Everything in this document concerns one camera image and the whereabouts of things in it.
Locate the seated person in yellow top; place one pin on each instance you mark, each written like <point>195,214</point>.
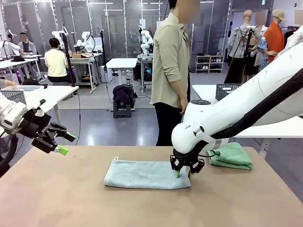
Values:
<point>56,63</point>

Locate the person's right forearm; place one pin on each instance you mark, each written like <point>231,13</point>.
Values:
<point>182,91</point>

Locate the white workbench desk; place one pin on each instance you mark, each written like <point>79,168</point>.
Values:
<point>82,60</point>

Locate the green terry towel with loop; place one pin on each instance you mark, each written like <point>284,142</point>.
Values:
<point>233,156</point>

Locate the grey perforated plastic basket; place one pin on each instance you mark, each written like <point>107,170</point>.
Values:
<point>14,97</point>
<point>225,92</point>

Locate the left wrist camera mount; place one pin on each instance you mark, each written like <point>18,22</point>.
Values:
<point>40,111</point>

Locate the white robot stand desk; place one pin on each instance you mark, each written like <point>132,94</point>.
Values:
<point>143,56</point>

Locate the thin black pole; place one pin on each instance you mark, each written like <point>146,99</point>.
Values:
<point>102,47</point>

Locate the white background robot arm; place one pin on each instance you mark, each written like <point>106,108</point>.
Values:
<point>86,41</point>
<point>59,35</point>
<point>145,40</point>
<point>9,46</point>

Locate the white standing desk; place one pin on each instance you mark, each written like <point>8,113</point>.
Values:
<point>122,63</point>

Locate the seated person in grey jacket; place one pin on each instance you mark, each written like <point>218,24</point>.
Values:
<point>27,46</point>

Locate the clear plastic container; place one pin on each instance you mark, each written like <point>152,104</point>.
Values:
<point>26,88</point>

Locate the black tripod pole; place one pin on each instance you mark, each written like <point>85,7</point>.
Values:
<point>67,59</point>

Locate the cardboard box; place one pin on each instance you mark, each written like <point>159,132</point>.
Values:
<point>81,55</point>

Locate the black hat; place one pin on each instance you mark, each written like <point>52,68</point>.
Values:
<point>17,58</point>

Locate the mannequin in orange trousers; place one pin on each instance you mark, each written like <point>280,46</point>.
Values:
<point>293,40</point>

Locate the white rounded table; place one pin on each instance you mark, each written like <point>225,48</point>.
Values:
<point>59,94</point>
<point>272,130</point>

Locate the person in beige shirt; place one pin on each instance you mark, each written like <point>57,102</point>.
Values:
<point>165,71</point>

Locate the wooden shoe rack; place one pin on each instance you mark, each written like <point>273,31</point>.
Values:
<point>209,63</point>

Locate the mannequin in grey shirt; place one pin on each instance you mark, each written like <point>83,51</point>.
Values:
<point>239,40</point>

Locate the grey plastic step stool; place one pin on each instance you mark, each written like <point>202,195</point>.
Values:
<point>122,111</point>

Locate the mannequin in orange jacket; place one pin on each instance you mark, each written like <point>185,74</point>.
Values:
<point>274,40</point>

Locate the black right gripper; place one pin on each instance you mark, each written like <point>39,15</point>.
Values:
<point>188,157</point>

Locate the computer with glowing fan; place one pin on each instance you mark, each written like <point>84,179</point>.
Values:
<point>147,71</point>

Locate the steel tumbler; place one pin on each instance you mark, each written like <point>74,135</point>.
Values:
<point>128,82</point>

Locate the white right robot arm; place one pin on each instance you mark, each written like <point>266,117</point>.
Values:
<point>225,113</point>

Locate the light blue terry towel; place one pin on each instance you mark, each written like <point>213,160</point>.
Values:
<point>146,175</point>

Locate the black camera tripod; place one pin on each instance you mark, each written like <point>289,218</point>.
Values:
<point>246,45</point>

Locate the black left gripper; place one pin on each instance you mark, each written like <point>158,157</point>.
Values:
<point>35,125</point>

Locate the person's right hand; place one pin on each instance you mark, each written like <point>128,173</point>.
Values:
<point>184,107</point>

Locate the white office desk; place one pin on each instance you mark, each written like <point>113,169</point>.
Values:
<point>14,62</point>

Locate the mannequin in floral dress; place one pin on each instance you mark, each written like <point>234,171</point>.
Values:
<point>264,50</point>

